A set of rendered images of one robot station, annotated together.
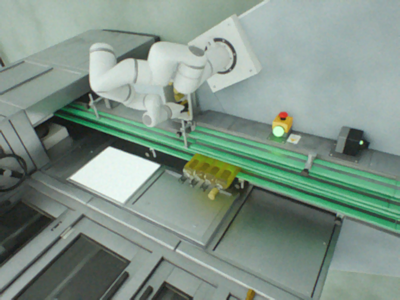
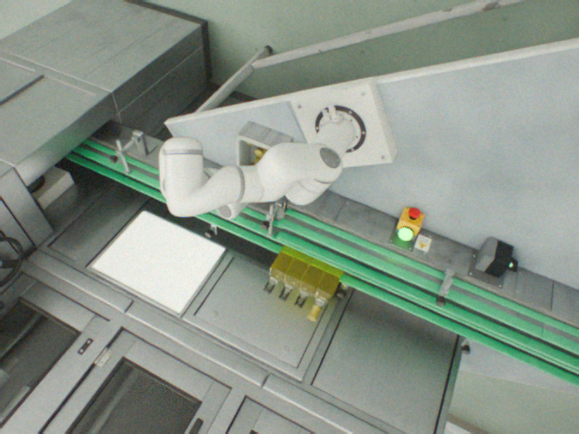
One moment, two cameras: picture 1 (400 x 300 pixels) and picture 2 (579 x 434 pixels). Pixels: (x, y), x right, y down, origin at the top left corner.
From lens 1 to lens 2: 51 cm
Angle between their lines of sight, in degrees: 16
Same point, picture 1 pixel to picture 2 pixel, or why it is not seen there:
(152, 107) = not seen: hidden behind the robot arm
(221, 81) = not seen: hidden behind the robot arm
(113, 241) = (172, 370)
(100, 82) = (188, 209)
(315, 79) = (468, 180)
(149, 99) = not seen: hidden behind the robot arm
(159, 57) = (282, 176)
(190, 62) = (323, 178)
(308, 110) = (447, 210)
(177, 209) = (258, 325)
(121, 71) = (222, 193)
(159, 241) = (240, 375)
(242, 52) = (376, 133)
